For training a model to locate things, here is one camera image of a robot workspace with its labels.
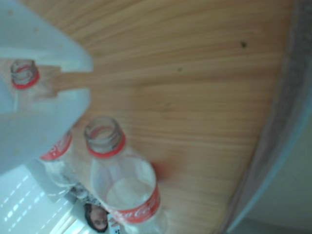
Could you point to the clear bottle red logo label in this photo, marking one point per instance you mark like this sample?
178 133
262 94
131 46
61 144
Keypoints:
122 175

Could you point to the clear bottle red text label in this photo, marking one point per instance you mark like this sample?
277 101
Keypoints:
56 149

